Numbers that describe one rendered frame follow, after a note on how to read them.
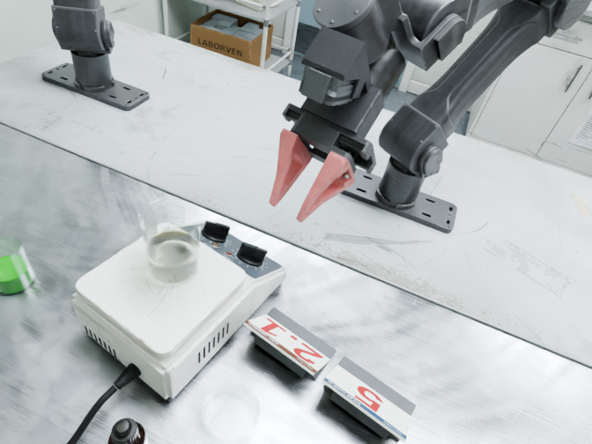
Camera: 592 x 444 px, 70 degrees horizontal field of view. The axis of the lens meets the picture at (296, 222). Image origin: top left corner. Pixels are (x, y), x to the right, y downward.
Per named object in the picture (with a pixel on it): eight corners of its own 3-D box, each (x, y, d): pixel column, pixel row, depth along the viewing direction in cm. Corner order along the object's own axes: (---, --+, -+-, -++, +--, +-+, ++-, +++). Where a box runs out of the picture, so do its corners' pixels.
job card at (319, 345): (273, 307, 51) (277, 287, 48) (336, 351, 48) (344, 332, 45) (240, 343, 47) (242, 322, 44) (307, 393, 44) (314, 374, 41)
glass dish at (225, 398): (210, 459, 38) (210, 450, 37) (195, 402, 42) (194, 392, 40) (266, 436, 40) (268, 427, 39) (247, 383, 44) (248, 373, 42)
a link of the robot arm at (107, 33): (108, 25, 70) (114, 13, 74) (49, 18, 68) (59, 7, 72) (114, 62, 74) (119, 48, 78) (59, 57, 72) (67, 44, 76)
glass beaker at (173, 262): (140, 290, 40) (130, 231, 35) (151, 248, 44) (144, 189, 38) (204, 293, 41) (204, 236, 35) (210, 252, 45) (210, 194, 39)
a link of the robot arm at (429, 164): (431, 152, 56) (457, 144, 59) (385, 120, 61) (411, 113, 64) (415, 188, 60) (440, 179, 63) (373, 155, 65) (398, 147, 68)
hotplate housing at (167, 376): (209, 233, 58) (209, 189, 53) (285, 283, 54) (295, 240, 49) (62, 348, 44) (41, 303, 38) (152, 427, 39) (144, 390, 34)
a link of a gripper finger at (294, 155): (301, 219, 40) (351, 138, 41) (244, 186, 43) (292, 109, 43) (315, 233, 47) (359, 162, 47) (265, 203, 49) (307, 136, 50)
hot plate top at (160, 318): (166, 224, 47) (166, 218, 47) (250, 278, 44) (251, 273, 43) (70, 290, 40) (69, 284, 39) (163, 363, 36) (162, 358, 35)
